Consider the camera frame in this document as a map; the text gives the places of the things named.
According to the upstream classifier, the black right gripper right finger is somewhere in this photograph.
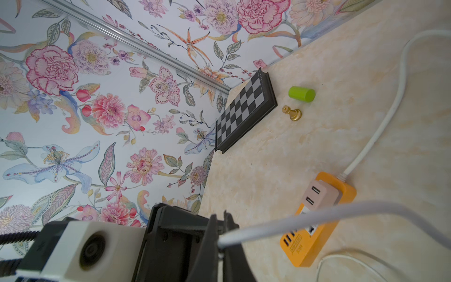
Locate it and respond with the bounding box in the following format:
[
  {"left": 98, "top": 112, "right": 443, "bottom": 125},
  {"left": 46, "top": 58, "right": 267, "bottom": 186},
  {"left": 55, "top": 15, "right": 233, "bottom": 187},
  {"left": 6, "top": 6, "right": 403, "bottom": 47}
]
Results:
[{"left": 221, "top": 210, "right": 258, "bottom": 282}]

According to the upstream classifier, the black white folding chessboard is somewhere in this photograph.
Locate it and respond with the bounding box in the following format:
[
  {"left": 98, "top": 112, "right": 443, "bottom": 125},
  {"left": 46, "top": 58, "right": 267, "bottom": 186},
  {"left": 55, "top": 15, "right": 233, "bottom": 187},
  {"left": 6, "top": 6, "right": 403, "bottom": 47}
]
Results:
[{"left": 215, "top": 69, "right": 277, "bottom": 153}]

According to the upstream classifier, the green cylinder block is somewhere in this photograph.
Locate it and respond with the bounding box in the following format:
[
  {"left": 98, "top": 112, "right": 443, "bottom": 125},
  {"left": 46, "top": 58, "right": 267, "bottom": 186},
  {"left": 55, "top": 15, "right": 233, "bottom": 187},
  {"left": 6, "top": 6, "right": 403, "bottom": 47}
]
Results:
[{"left": 288, "top": 86, "right": 316, "bottom": 103}]

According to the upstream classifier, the gold chess pawn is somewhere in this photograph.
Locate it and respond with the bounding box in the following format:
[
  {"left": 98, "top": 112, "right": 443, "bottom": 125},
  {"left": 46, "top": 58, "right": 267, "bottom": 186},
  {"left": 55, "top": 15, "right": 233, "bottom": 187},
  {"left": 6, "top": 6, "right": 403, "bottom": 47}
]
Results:
[{"left": 282, "top": 105, "right": 302, "bottom": 121}]

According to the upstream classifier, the white power strip cord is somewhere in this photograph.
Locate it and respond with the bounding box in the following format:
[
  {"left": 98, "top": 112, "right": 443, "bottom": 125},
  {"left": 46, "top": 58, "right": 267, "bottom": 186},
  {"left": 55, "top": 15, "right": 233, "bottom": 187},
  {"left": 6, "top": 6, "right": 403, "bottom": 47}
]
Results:
[{"left": 336, "top": 29, "right": 451, "bottom": 182}]

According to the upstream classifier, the white usb charging cable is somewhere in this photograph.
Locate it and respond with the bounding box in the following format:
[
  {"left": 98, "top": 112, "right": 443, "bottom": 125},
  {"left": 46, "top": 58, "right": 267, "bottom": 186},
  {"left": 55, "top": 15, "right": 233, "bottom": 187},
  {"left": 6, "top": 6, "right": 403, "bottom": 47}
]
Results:
[{"left": 217, "top": 200, "right": 451, "bottom": 282}]

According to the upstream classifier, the orange power strip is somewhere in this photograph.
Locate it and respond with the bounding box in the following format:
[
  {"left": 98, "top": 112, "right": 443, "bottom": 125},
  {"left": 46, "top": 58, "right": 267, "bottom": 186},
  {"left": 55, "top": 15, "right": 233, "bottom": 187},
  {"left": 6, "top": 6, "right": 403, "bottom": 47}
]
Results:
[{"left": 280, "top": 172, "right": 357, "bottom": 267}]

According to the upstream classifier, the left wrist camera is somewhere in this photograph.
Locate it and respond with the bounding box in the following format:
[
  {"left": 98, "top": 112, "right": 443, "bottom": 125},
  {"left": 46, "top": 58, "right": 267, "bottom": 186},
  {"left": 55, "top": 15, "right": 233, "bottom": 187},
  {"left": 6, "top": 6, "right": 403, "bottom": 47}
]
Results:
[{"left": 16, "top": 220, "right": 145, "bottom": 282}]

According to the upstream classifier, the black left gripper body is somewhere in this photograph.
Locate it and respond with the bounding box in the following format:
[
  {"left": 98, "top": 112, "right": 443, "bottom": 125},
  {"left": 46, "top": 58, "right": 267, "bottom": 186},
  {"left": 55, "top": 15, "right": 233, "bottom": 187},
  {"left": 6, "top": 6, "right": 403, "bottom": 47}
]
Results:
[{"left": 132, "top": 203, "right": 209, "bottom": 282}]

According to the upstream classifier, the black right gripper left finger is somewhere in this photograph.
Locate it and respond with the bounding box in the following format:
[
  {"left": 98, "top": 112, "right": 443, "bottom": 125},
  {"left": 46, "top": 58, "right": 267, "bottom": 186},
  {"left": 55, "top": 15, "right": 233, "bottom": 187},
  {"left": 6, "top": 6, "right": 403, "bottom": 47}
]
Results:
[{"left": 186, "top": 215, "right": 219, "bottom": 282}]

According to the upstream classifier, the pink usb wall charger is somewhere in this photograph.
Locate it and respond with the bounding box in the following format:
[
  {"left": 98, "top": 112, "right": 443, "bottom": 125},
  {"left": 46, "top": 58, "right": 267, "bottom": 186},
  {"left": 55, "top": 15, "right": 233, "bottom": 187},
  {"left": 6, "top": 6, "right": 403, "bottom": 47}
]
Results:
[{"left": 302, "top": 180, "right": 341, "bottom": 213}]

